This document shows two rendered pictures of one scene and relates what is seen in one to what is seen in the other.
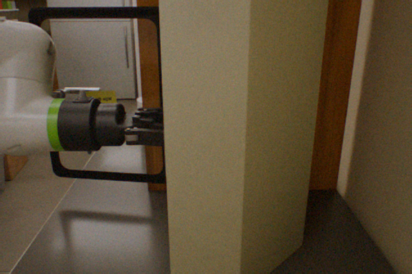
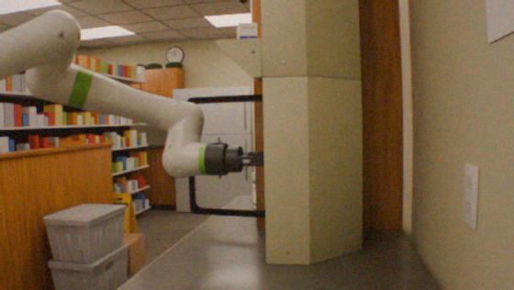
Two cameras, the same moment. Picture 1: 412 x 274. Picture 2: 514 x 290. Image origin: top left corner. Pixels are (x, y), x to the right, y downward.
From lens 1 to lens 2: 62 cm
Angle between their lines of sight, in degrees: 20
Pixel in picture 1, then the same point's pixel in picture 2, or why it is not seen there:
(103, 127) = (229, 157)
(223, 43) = (294, 101)
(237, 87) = (303, 123)
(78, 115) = (217, 150)
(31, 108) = (190, 146)
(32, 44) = (193, 113)
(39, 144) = (193, 167)
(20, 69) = (185, 126)
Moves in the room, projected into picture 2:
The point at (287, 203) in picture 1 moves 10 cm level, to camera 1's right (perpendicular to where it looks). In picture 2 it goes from (344, 208) to (382, 208)
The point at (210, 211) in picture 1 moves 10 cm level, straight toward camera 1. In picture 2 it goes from (290, 198) to (284, 206)
